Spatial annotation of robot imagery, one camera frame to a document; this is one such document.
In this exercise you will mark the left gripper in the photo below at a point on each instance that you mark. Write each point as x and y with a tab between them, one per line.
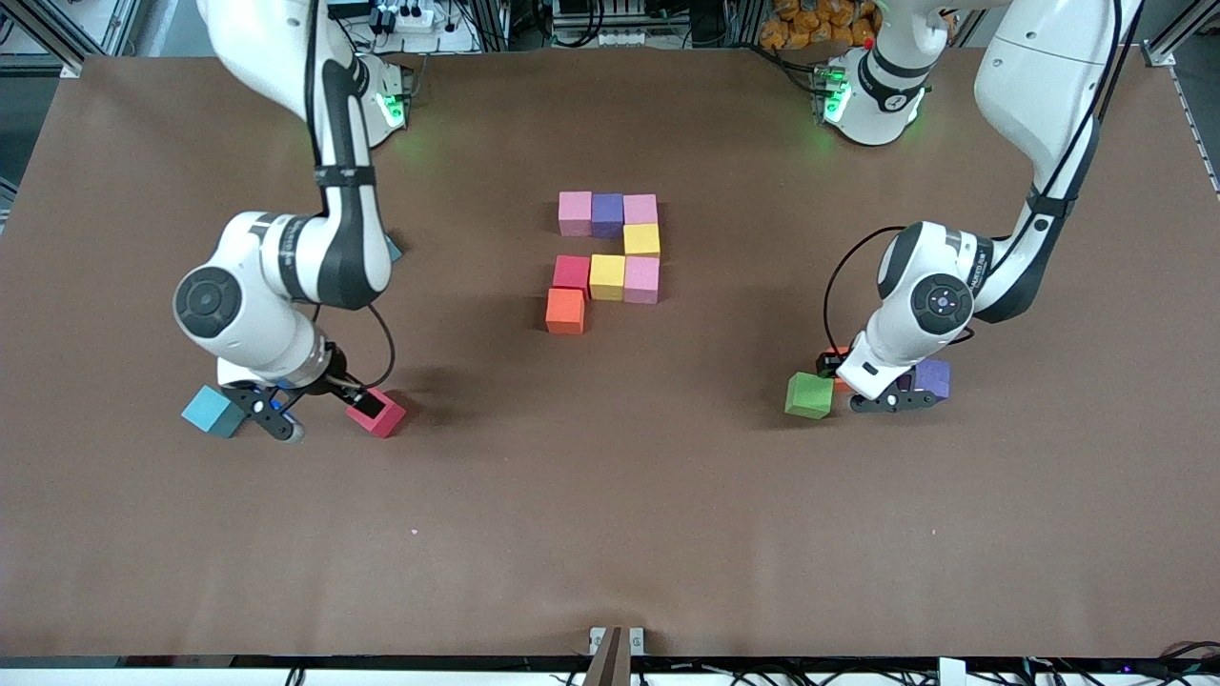
825	363

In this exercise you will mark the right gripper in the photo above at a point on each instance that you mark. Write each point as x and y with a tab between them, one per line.
336	369

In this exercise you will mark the orange foam cube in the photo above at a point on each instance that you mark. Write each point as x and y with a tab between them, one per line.
839	383
565	311

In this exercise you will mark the red foam cube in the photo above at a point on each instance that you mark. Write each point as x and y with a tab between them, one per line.
572	272
386	419

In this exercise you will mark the green foam cube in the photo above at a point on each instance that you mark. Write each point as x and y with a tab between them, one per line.
808	395

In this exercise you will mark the pink foam cube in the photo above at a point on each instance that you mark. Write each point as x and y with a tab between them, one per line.
575	213
640	280
640	210

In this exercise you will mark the yellow foam cube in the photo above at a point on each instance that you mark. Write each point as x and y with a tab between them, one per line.
607	277
642	240

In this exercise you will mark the purple foam cube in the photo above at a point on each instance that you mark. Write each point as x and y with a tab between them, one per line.
607	215
935	378

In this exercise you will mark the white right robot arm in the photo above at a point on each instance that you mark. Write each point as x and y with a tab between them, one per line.
334	257

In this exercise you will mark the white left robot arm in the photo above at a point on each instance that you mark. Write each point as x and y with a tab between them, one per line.
1039	76

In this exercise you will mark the blue foam cube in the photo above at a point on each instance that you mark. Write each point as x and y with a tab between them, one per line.
212	412
395	250

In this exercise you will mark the orange snack bags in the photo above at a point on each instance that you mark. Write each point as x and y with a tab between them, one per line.
810	24

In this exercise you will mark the white power strip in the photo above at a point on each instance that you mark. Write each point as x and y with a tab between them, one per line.
412	17
624	38

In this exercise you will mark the metal bracket with brown post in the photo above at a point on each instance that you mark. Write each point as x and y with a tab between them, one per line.
610	657

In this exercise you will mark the aluminium frame profile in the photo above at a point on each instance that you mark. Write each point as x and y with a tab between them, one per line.
57	43
1177	33

